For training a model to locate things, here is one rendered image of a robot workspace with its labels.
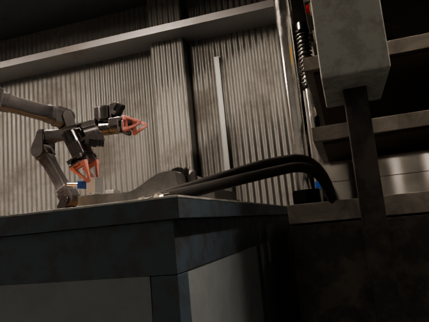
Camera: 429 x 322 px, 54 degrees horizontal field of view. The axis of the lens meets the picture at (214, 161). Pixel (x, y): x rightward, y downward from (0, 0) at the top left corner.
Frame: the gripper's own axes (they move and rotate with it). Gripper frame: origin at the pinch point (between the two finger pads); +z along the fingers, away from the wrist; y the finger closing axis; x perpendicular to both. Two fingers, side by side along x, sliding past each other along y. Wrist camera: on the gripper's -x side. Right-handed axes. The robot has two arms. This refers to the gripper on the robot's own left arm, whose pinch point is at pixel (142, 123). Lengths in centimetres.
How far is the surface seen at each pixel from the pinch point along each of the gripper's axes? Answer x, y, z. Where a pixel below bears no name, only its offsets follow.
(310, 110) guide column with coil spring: -9, 54, 68
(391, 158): 23, 20, 98
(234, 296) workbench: 61, -59, 49
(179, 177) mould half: 27.8, -28.8, 25.7
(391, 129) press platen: 18, -16, 94
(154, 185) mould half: 30.0, -31.5, 17.8
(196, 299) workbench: 57, -85, 48
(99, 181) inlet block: 26.1, -27.2, -4.9
